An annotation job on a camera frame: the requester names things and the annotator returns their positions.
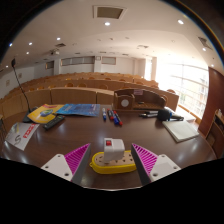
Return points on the rows of wooden auditorium seats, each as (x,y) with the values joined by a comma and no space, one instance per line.
(73,95)

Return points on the blue booklet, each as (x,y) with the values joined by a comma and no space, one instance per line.
(80,109)

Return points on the white notepad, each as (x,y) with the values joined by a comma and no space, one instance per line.
(180,130)

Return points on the recessed ceiling lights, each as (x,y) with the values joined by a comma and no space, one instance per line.
(107,23)

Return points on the black remote control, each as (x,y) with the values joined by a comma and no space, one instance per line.
(54,122)

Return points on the black gooseneck desk microphone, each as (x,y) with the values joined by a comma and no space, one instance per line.
(27,117)

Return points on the white sheet with red print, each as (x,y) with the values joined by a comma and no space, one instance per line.
(21,135)

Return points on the wooden desk organizer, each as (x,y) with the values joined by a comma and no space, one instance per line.
(146,100)

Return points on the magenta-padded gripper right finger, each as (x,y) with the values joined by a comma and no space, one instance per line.
(161,165)

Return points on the silver black pen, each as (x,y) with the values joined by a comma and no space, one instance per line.
(150,116)
(148,113)

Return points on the square ceiling air vent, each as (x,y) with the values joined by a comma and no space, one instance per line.
(109,12)

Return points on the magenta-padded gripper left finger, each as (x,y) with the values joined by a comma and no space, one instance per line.
(60,165)

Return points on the large bright window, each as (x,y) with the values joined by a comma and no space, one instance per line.
(186,86)

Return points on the white charger with red switch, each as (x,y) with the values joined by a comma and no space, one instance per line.
(114,150)

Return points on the ceiling projector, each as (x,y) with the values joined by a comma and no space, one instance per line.
(55,52)

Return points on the small ceiling air vent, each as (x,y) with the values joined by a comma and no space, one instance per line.
(204,42)

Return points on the red marker pen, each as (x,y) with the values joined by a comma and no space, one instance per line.
(119,119)
(110,114)

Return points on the wooden shelf unit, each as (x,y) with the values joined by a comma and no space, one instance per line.
(216,133)

